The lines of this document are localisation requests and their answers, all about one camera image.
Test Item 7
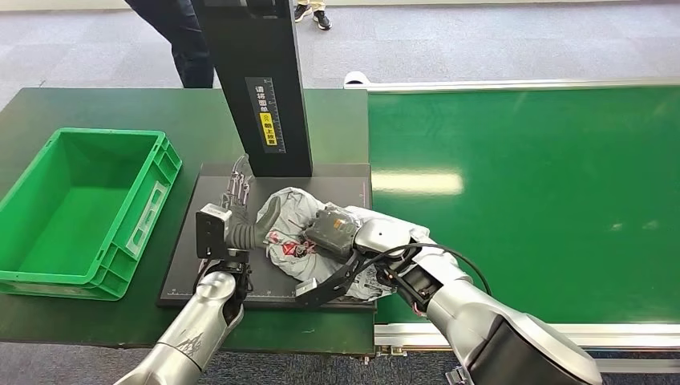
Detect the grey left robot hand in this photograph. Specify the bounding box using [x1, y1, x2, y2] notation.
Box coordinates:
[220, 155, 281, 251]

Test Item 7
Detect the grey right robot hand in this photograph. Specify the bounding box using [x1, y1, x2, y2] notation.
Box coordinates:
[289, 208, 363, 262]

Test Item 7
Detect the grey poly mailer package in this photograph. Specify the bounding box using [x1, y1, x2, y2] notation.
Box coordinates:
[256, 187, 431, 304]

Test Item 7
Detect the white conveyor roller end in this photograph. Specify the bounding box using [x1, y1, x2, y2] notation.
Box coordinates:
[344, 70, 373, 89]

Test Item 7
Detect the green conveyor belt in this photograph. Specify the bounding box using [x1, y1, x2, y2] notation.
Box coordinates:
[367, 86, 680, 325]

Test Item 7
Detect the yellow and black column sticker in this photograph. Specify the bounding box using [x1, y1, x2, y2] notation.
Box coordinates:
[245, 76, 287, 155]

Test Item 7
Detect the dark green table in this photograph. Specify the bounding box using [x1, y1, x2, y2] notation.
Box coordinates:
[0, 87, 377, 357]

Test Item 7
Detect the green plastic crate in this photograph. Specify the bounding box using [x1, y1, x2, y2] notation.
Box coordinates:
[0, 127, 184, 302]

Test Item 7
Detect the black scanner column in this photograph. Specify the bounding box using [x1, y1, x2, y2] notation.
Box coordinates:
[193, 0, 314, 179]

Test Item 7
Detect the person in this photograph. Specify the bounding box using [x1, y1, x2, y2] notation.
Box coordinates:
[293, 0, 333, 31]
[124, 0, 215, 89]

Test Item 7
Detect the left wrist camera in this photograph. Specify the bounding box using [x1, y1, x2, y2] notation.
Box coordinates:
[195, 204, 233, 261]

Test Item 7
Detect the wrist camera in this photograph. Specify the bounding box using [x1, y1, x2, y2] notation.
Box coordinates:
[294, 249, 373, 310]
[195, 204, 233, 261]

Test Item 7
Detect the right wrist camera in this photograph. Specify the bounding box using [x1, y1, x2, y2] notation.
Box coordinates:
[294, 249, 373, 310]

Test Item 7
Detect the black scanner base plate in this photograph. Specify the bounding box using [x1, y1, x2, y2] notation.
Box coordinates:
[157, 162, 377, 312]

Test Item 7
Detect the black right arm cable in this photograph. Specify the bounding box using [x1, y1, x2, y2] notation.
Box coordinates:
[361, 242, 493, 298]

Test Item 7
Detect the aluminium conveyor frame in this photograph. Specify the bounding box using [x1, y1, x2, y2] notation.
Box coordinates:
[344, 71, 680, 385]

